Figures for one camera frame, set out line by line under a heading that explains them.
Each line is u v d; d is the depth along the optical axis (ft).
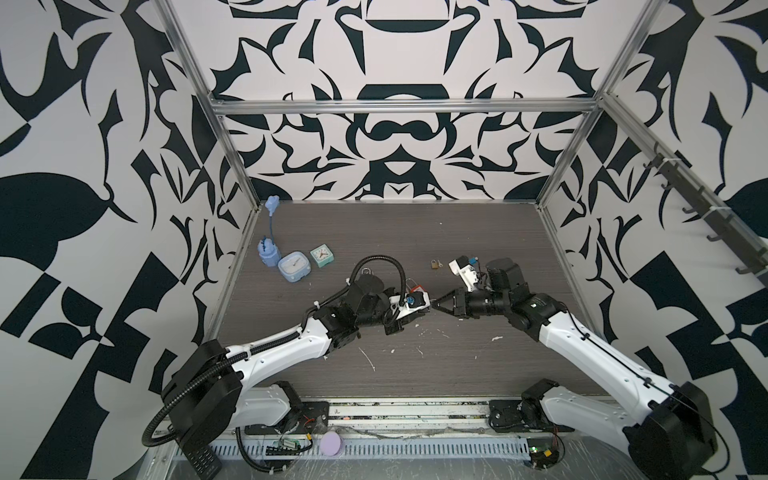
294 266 3.24
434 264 3.33
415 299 2.07
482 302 2.15
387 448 2.34
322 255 3.35
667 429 1.26
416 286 3.16
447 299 2.38
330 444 2.07
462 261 2.38
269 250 3.17
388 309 2.14
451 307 2.37
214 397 1.33
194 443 1.29
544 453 2.32
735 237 1.79
